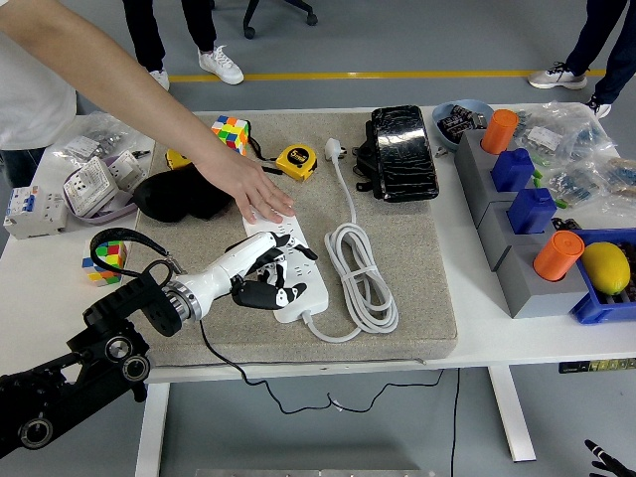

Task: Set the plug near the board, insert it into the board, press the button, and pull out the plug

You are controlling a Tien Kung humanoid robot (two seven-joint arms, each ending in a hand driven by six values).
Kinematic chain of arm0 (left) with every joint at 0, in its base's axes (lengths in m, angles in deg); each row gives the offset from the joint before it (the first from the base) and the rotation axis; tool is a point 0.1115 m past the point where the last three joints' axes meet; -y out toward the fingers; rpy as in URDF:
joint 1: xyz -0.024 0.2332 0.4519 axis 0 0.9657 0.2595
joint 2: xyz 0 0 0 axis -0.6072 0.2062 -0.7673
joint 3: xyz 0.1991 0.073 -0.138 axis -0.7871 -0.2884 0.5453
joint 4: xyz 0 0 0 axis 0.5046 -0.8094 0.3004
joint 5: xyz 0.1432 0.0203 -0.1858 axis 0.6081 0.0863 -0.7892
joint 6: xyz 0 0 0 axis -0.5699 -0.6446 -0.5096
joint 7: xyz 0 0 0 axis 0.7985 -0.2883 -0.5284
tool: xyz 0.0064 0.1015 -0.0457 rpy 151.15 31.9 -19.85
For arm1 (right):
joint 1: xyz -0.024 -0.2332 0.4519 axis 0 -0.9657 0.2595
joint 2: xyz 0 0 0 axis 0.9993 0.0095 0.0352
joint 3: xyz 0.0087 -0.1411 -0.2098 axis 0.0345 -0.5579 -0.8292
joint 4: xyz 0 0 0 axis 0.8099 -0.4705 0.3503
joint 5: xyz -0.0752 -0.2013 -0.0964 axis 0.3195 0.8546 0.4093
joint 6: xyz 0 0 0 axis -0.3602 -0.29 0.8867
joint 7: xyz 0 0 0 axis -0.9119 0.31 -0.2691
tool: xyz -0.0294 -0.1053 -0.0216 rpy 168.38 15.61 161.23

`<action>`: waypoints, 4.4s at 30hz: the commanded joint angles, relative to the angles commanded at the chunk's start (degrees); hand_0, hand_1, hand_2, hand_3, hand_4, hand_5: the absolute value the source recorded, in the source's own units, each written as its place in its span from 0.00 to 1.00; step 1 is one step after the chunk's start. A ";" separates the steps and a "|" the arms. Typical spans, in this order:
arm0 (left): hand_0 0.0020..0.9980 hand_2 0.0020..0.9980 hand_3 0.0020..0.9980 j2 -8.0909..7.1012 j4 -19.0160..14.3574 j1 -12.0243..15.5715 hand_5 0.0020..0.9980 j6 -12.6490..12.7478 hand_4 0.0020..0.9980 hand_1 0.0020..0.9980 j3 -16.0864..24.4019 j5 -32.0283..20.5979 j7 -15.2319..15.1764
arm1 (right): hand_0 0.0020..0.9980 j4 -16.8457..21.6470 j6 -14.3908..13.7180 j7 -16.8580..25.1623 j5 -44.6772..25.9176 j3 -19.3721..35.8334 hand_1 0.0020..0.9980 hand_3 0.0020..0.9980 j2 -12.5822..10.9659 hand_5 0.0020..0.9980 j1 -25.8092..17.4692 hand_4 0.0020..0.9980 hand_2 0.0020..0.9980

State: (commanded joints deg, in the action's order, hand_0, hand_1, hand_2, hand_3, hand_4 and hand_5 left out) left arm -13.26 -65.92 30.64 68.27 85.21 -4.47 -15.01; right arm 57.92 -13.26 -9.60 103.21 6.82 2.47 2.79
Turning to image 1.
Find black office chair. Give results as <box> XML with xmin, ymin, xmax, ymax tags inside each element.
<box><xmin>241</xmin><ymin>0</ymin><xmax>319</xmax><ymax>40</ymax></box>

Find purple flat band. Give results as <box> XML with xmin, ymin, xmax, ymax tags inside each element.
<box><xmin>67</xmin><ymin>152</ymin><xmax>145</xmax><ymax>228</ymax></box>

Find blue plastic bin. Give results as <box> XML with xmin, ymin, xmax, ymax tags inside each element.
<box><xmin>568</xmin><ymin>228</ymin><xmax>636</xmax><ymax>326</ymax></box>

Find hanging black cable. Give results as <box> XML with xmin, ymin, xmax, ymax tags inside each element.
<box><xmin>449</xmin><ymin>368</ymin><xmax>461</xmax><ymax>477</ymax></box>

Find thin black adapter cord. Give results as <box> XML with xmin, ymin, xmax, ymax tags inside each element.
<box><xmin>198</xmin><ymin>320</ymin><xmax>446</xmax><ymax>416</ymax></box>

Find large colourful puzzle cube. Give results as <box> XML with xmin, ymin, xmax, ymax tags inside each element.
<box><xmin>211</xmin><ymin>115</ymin><xmax>250</xmax><ymax>156</ymax></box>

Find grey slotted block holder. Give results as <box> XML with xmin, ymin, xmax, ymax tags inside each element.
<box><xmin>454</xmin><ymin>129</ymin><xmax>595</xmax><ymax>320</ymax></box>

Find black glossy cracked case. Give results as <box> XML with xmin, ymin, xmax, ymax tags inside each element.
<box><xmin>371</xmin><ymin>104</ymin><xmax>441</xmax><ymax>203</ymax></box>

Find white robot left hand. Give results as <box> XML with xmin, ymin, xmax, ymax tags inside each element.
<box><xmin>191</xmin><ymin>232</ymin><xmax>319</xmax><ymax>312</ymax></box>

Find white socket module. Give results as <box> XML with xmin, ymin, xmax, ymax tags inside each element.
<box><xmin>106</xmin><ymin>150</ymin><xmax>150</xmax><ymax>193</ymax></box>
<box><xmin>63</xmin><ymin>156</ymin><xmax>120</xmax><ymax>219</ymax></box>

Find white circuit breaker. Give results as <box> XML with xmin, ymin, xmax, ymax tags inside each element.
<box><xmin>3</xmin><ymin>183</ymin><xmax>69</xmax><ymax>240</ymax></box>

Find orange cylinder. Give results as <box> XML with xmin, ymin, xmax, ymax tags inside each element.
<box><xmin>479</xmin><ymin>108</ymin><xmax>520</xmax><ymax>154</ymax></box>
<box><xmin>533</xmin><ymin>230</ymin><xmax>586</xmax><ymax>282</ymax></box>

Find clear bag metal parts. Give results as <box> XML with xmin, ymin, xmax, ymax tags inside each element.
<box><xmin>52</xmin><ymin>111</ymin><xmax>158</xmax><ymax>163</ymax></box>

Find grey-brown mat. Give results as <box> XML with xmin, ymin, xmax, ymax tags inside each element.
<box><xmin>107</xmin><ymin>111</ymin><xmax>461</xmax><ymax>370</ymax></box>

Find person's right hand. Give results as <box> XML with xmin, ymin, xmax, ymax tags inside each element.
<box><xmin>196</xmin><ymin>148</ymin><xmax>298</xmax><ymax>225</ymax></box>

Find black cloth pouch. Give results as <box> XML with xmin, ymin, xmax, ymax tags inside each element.
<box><xmin>132</xmin><ymin>166</ymin><xmax>235</xmax><ymax>224</ymax></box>

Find clear bag brown parts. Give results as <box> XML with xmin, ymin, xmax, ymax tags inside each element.
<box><xmin>595</xmin><ymin>157</ymin><xmax>636</xmax><ymax>205</ymax></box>

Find white power strip cable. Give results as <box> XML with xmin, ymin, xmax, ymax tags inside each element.
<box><xmin>323</xmin><ymin>137</ymin><xmax>399</xmax><ymax>344</ymax></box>

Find small colourful puzzle cube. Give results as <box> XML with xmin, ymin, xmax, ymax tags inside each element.
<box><xmin>81</xmin><ymin>240</ymin><xmax>129</xmax><ymax>288</ymax></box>

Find black electronic parts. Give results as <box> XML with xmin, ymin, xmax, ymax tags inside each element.
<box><xmin>441</xmin><ymin>103</ymin><xmax>491</xmax><ymax>138</ymax></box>

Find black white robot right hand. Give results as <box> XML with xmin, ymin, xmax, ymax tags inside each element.
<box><xmin>583</xmin><ymin>439</ymin><xmax>635</xmax><ymax>477</ymax></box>

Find small yellow tape measure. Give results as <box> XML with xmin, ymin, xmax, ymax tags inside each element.
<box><xmin>165</xmin><ymin>148</ymin><xmax>193</xmax><ymax>170</ymax></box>

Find person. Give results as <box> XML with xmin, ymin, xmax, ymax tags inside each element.
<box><xmin>527</xmin><ymin>0</ymin><xmax>636</xmax><ymax>121</ymax></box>
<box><xmin>121</xmin><ymin>0</ymin><xmax>245</xmax><ymax>93</ymax></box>
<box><xmin>0</xmin><ymin>29</ymin><xmax>79</xmax><ymax>188</ymax></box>

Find white power strip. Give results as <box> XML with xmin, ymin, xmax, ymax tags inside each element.
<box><xmin>241</xmin><ymin>211</ymin><xmax>330</xmax><ymax>325</ymax></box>

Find blue block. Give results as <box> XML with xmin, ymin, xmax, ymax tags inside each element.
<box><xmin>506</xmin><ymin>187</ymin><xmax>557</xmax><ymax>236</ymax></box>
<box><xmin>490</xmin><ymin>147</ymin><xmax>537</xmax><ymax>194</ymax></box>

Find yellow lemon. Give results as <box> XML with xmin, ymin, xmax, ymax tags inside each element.
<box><xmin>580</xmin><ymin>241</ymin><xmax>632</xmax><ymax>295</ymax></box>

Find light blue bowl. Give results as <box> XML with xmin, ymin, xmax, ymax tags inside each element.
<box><xmin>431</xmin><ymin>99</ymin><xmax>495</xmax><ymax>153</ymax></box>

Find white table leg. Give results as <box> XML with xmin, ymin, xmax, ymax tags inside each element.
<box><xmin>134</xmin><ymin>383</ymin><xmax>171</xmax><ymax>477</ymax></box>
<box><xmin>486</xmin><ymin>366</ymin><xmax>537</xmax><ymax>463</ymax></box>

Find black table control panel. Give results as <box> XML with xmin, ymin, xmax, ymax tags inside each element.
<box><xmin>557</xmin><ymin>357</ymin><xmax>636</xmax><ymax>375</ymax></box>

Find clear bag white label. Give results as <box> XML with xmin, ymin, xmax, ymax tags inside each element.
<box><xmin>516</xmin><ymin>101</ymin><xmax>620</xmax><ymax>163</ymax></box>

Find clear bag blue parts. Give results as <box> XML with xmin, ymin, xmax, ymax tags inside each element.
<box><xmin>539</xmin><ymin>158</ymin><xmax>605</xmax><ymax>208</ymax></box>

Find yellow tape measure black strap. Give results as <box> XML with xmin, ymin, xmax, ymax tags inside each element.
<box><xmin>243</xmin><ymin>129</ymin><xmax>318</xmax><ymax>183</ymax></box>

